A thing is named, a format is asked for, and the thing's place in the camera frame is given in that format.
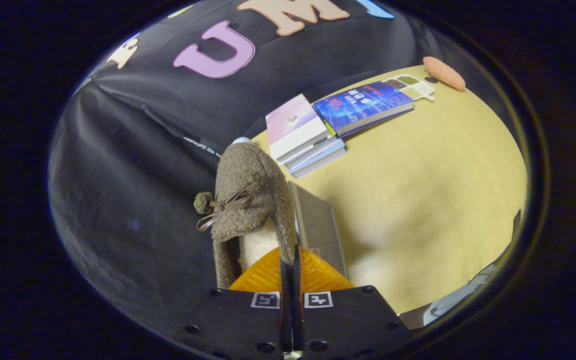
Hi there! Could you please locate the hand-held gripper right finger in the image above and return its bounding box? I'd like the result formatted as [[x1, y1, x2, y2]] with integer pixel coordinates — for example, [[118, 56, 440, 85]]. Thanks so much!
[[291, 244, 412, 360]]

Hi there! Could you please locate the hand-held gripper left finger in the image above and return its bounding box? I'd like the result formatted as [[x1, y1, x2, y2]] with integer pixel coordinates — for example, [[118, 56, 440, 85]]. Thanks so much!
[[177, 245, 293, 360]]

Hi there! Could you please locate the grey fabric storage box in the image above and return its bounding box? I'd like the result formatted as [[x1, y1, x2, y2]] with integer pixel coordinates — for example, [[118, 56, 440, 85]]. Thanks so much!
[[288, 181, 349, 279]]

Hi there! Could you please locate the brown fuzzy slipper shoe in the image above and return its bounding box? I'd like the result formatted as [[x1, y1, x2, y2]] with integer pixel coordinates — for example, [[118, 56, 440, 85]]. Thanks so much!
[[194, 141, 299, 290]]

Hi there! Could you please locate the pale grey object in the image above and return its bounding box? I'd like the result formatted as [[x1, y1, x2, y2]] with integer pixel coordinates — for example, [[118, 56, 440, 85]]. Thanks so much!
[[399, 260, 500, 331]]

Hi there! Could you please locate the white book with bluish edge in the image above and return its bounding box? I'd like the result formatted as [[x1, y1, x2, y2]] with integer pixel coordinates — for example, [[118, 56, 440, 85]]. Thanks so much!
[[289, 145, 348, 179], [279, 134, 346, 171]]

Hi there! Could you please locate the black backdrop cloth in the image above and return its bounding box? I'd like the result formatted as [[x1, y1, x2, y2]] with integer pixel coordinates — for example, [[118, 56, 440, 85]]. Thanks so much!
[[48, 0, 521, 343]]

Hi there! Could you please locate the dark slim object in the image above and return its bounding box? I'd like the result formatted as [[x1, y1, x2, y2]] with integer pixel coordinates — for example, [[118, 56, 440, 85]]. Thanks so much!
[[510, 209, 523, 243]]

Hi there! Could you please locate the pink cover book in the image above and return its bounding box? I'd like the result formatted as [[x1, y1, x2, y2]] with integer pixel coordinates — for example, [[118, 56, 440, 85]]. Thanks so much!
[[265, 94, 333, 161]]

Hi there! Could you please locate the blue cover book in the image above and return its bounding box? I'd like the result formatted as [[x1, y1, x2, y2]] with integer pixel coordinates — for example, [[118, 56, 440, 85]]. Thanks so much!
[[312, 81, 415, 138]]

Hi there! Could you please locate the white divided spice tray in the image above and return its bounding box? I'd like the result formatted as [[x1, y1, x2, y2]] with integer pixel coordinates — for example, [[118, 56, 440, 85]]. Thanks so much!
[[384, 74, 436, 101]]

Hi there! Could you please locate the orange oval sponge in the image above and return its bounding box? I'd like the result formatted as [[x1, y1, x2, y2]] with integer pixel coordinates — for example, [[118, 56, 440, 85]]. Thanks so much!
[[422, 56, 467, 92]]

